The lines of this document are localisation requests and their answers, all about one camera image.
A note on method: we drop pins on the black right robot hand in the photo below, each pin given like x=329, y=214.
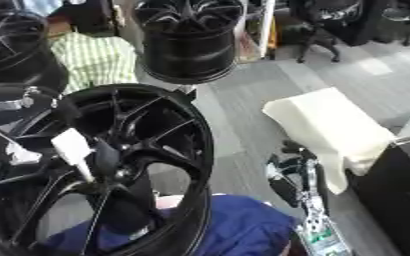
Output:
x=296, y=176

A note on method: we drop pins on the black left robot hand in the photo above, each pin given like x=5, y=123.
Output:
x=16, y=100

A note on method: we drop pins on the white pin with thin stem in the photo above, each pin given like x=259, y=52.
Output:
x=72, y=146

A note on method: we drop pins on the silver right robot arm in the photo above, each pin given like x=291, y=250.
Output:
x=322, y=233

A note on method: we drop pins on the black wheel rim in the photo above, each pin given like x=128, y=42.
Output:
x=16, y=56
x=188, y=50

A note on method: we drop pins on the large black spoked wheel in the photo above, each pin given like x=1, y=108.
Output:
x=179, y=140

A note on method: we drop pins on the white foam sheet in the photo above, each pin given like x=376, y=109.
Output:
x=331, y=126

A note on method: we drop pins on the black cabinet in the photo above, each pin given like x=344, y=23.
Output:
x=398, y=200

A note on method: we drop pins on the white shelf rack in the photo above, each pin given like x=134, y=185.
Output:
x=260, y=30

